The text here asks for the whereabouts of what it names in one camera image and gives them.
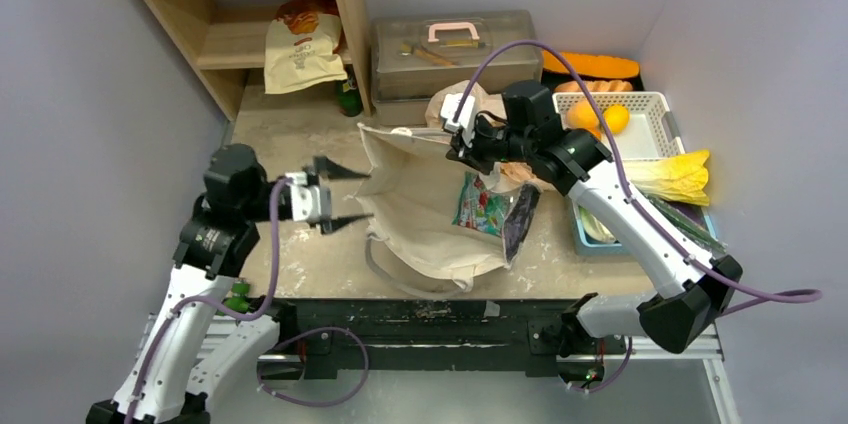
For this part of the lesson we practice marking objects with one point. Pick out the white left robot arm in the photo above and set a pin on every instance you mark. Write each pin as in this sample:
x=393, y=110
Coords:
x=197, y=340

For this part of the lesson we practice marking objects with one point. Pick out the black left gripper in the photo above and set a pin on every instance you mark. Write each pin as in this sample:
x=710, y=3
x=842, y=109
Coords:
x=332, y=170

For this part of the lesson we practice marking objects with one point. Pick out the white plastic basket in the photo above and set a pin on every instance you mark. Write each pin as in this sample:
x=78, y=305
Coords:
x=651, y=132

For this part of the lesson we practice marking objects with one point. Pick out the orange fruit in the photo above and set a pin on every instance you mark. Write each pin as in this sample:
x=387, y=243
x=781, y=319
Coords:
x=581, y=115

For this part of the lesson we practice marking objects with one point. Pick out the black mounting rail base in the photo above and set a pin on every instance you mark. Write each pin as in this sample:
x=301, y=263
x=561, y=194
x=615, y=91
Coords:
x=430, y=335

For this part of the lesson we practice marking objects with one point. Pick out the blue plastic basket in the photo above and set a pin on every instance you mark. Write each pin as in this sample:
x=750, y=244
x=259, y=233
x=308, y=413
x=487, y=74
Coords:
x=588, y=246

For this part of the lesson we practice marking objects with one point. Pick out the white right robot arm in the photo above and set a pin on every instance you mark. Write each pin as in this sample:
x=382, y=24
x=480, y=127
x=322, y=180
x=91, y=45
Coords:
x=691, y=287

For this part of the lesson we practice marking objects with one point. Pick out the beige canvas tote bag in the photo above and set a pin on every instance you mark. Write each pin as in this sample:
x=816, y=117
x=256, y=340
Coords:
x=412, y=194

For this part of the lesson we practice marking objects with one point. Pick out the yellow mango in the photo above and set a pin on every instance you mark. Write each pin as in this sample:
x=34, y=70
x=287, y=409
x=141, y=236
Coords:
x=617, y=117

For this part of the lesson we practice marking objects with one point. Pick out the grey plastic toolbox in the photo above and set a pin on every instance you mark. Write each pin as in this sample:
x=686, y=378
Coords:
x=412, y=58

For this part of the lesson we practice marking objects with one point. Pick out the bread loaf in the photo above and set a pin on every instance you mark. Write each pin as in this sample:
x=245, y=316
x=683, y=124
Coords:
x=596, y=86

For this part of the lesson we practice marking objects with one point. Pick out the orange corn cob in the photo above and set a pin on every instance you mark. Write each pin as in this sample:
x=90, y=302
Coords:
x=601, y=67

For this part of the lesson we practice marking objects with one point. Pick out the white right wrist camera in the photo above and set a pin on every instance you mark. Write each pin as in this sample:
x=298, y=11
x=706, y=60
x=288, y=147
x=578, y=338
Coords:
x=457, y=116

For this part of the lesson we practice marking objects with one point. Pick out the green onion bundle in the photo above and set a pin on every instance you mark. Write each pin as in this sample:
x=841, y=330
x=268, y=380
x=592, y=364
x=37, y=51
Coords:
x=689, y=227

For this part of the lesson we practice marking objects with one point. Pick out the snack packet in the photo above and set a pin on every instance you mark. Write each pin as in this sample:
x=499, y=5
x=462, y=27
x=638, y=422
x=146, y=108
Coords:
x=480, y=209

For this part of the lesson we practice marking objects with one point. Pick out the black tray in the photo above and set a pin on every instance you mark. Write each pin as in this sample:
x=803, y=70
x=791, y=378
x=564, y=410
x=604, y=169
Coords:
x=552, y=80

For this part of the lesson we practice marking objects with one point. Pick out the yellow leaf napa cabbage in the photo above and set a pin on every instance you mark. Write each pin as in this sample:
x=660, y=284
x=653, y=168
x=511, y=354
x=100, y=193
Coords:
x=680, y=178

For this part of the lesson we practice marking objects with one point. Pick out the small green vegetable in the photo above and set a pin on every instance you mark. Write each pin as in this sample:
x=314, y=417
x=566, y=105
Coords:
x=238, y=298

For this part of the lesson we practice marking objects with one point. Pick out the bread paper bag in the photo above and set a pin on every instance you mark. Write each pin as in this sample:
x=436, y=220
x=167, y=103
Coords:
x=301, y=47

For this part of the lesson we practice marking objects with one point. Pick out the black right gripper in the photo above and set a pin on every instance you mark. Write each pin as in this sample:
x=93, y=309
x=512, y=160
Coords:
x=468, y=151

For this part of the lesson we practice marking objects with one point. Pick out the green glass bottle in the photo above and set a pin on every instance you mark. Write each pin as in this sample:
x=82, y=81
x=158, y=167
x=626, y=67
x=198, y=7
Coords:
x=347, y=94

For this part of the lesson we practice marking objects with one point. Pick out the wooden shelf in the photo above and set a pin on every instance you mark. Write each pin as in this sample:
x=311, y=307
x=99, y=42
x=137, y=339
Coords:
x=223, y=41

